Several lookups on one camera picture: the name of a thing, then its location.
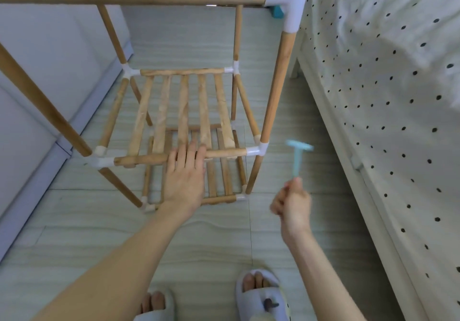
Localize person's left hand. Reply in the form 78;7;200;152
158;141;208;214

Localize person's right hand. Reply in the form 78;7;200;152
270;178;313;245

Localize light blue plastic hammer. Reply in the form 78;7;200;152
286;139;315;182

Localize wooden shelf rack white connectors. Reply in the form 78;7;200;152
0;0;311;214

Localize person's right forearm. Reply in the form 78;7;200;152
281;228;365;321

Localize person's left forearm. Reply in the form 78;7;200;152
32;202;195;321

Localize person's right foot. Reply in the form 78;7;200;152
242;273;274;293

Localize person's foot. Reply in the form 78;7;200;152
242;273;274;293
140;291;166;315

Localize person's right grey slipper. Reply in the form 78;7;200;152
235;269;290;321

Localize person's grey slipper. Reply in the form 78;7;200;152
134;288;176;321
235;269;290;321

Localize white polka dot bed sheet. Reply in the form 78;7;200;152
298;0;460;321

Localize person's left foot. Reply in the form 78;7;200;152
140;291;166;315

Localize person's left grey slipper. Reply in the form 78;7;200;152
134;288;176;321

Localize white bed frame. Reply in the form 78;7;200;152
288;53;430;321

